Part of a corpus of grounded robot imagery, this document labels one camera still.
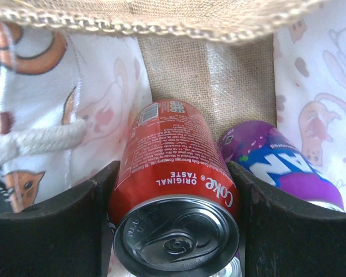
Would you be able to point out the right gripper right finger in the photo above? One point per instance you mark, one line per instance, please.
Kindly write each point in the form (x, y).
(281, 235)

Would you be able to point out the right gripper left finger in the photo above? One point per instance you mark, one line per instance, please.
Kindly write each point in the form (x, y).
(66, 235)

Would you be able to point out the purple soda can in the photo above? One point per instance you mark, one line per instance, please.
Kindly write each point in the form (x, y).
(262, 150)

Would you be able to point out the red soda can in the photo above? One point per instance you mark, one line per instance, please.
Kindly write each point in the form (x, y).
(174, 207)

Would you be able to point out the patterned canvas tote bag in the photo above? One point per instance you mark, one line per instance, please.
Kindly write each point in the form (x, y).
(216, 54)

